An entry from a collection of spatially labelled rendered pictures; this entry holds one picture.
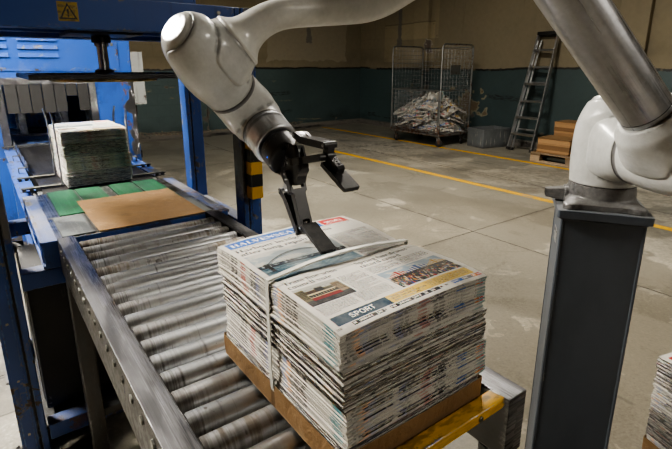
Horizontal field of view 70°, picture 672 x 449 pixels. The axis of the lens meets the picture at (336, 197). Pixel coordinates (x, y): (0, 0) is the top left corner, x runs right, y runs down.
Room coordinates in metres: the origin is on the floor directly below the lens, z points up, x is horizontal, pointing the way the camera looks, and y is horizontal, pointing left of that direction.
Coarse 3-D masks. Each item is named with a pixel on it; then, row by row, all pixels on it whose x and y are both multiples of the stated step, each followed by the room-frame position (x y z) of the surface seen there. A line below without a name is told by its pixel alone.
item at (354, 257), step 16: (384, 240) 0.83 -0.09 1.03; (336, 256) 0.76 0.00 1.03; (352, 256) 0.76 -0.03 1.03; (368, 256) 0.75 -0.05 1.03; (272, 272) 0.69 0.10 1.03; (304, 272) 0.69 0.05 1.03; (320, 272) 0.69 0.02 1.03; (272, 288) 0.65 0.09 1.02; (272, 304) 0.66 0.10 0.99; (272, 320) 0.66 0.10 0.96; (272, 336) 0.66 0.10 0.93; (272, 352) 0.67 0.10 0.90; (272, 368) 0.67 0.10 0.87
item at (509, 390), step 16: (224, 224) 1.61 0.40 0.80; (240, 224) 1.61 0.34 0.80; (496, 384) 0.72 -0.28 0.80; (512, 384) 0.72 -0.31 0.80; (512, 400) 0.69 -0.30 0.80; (496, 416) 0.70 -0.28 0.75; (512, 416) 0.69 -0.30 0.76; (480, 432) 0.72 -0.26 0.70; (496, 432) 0.70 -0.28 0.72; (512, 432) 0.69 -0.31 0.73; (496, 448) 0.69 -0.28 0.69; (512, 448) 0.70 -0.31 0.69
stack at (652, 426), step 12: (660, 360) 0.77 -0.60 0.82; (660, 372) 0.77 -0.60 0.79; (660, 384) 0.76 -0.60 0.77; (660, 396) 0.76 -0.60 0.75; (660, 408) 0.75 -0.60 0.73; (648, 420) 0.77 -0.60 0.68; (660, 420) 0.75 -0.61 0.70; (648, 432) 0.77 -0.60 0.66; (660, 432) 0.75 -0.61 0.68; (660, 444) 0.75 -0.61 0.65
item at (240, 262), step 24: (240, 240) 0.83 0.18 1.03; (264, 240) 0.83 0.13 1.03; (288, 240) 0.82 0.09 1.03; (336, 240) 0.82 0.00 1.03; (360, 240) 0.83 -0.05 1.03; (240, 264) 0.73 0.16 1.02; (264, 264) 0.72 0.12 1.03; (288, 264) 0.72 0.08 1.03; (240, 288) 0.73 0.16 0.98; (240, 312) 0.75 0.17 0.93; (240, 336) 0.76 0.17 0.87; (264, 360) 0.69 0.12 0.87
